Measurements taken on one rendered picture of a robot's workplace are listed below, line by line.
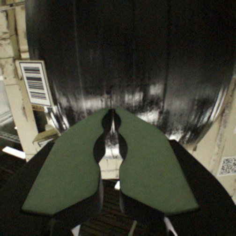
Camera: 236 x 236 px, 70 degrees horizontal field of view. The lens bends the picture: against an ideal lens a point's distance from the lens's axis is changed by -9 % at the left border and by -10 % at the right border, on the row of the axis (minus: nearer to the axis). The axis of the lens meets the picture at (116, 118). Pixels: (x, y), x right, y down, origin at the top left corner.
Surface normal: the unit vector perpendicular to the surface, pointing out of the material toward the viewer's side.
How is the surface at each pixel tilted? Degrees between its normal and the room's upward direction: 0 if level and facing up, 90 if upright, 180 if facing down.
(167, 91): 79
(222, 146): 90
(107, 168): 90
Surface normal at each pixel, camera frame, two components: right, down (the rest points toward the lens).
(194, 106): 0.01, 0.64
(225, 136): 0.00, 0.44
